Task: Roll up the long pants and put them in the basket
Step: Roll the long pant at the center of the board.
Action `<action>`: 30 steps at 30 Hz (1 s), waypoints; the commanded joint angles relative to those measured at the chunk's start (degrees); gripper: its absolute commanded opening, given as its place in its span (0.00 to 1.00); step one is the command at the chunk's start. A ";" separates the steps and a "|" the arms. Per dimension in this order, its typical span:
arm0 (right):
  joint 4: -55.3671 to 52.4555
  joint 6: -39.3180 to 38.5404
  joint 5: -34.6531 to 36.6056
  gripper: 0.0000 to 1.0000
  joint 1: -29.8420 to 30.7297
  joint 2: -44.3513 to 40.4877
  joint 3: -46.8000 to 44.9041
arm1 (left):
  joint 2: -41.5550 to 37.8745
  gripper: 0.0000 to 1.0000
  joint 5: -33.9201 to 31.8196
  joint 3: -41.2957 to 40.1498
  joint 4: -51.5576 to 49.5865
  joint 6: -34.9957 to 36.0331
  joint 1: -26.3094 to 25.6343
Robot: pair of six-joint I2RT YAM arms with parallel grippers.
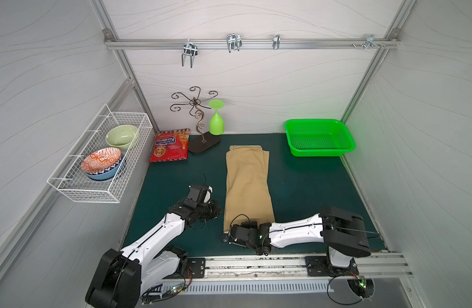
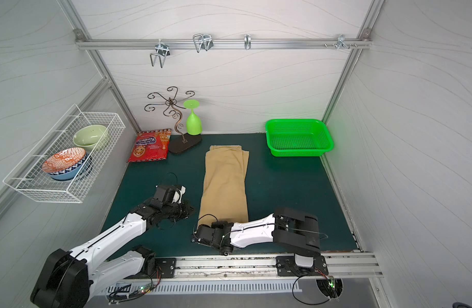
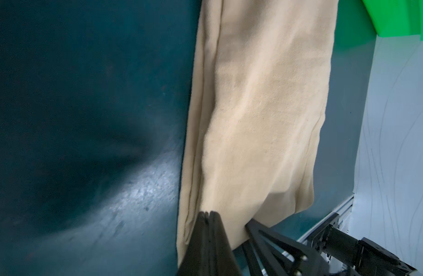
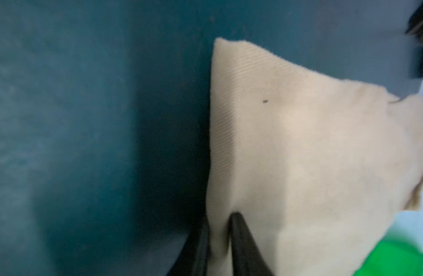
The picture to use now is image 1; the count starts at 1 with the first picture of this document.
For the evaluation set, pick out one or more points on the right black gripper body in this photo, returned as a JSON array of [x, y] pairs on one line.
[[234, 234]]

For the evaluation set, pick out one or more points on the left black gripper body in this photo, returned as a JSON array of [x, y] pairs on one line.
[[207, 210]]

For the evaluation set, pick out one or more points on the tan long pants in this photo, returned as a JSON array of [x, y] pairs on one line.
[[247, 191]]

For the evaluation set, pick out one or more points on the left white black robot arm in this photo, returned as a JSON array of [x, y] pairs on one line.
[[124, 276]]

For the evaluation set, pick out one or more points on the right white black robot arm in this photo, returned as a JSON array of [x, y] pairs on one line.
[[342, 231]]

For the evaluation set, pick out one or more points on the dark metal scroll stand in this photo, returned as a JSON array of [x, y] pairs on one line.
[[205, 140]]

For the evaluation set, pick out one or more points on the white vent grille strip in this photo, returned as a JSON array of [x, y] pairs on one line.
[[258, 287]]

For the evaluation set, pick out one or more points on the red snack bag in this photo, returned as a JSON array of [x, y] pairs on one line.
[[170, 146]]

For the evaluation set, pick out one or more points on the dark green table mat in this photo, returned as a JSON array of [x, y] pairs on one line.
[[299, 186]]

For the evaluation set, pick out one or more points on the green plastic goblet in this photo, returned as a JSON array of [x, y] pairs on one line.
[[216, 126]]

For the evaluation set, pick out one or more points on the light green ceramic bowl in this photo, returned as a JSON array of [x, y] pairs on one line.
[[122, 137]]

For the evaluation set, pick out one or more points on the orange blue patterned bowl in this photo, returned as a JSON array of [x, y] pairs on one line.
[[102, 164]]

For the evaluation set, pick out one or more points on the green plastic basket tray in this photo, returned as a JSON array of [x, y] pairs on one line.
[[318, 138]]

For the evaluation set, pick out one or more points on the double prong metal hook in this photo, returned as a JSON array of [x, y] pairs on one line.
[[190, 51]]

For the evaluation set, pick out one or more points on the metal clip hook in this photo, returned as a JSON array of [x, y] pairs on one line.
[[234, 42]]

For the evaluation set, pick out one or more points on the right end metal hook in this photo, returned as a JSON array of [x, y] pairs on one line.
[[369, 43]]

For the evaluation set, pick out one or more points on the left black mount plate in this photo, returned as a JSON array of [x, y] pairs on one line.
[[196, 267]]

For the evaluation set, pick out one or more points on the black mount plate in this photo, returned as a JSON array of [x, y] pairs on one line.
[[321, 266], [196, 267]]

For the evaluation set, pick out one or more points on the right black mount plate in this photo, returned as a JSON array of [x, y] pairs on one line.
[[321, 266]]

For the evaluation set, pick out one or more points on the white wire wall basket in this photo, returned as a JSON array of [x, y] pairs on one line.
[[69, 180]]

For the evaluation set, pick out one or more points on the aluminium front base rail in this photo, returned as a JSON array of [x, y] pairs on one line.
[[292, 266]]

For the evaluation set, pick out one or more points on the aluminium top rail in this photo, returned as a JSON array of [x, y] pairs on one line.
[[247, 44]]

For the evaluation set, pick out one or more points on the small metal bracket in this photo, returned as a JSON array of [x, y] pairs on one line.
[[276, 42]]

